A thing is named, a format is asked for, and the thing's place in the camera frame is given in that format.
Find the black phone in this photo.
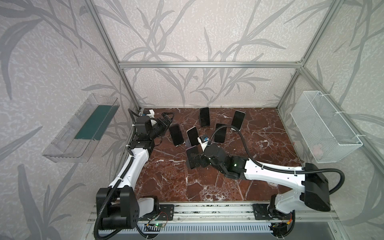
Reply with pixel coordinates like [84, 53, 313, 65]
[187, 127, 200, 147]
[186, 146, 200, 170]
[214, 123, 227, 143]
[169, 124, 185, 147]
[199, 107, 211, 127]

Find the green-edged phone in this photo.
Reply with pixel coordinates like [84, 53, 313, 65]
[231, 111, 246, 130]

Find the black phone front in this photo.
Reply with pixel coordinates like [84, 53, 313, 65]
[186, 146, 200, 170]

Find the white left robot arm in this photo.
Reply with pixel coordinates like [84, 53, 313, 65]
[94, 110, 174, 234]

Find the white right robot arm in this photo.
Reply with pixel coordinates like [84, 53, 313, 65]
[188, 144, 331, 216]

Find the green circuit board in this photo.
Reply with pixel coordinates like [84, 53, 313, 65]
[146, 222, 167, 232]

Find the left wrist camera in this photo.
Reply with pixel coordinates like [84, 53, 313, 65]
[143, 109, 155, 118]

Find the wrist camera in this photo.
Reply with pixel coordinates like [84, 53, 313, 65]
[143, 109, 155, 118]
[199, 135, 210, 151]

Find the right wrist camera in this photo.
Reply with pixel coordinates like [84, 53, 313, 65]
[199, 135, 210, 151]

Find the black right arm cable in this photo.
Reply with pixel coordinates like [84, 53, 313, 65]
[209, 124, 346, 195]

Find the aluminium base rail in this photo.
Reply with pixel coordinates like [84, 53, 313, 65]
[86, 201, 340, 224]

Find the clear acrylic wall tray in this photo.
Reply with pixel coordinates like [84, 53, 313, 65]
[42, 94, 120, 163]

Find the white wire mesh basket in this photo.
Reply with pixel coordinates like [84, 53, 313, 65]
[291, 91, 363, 163]

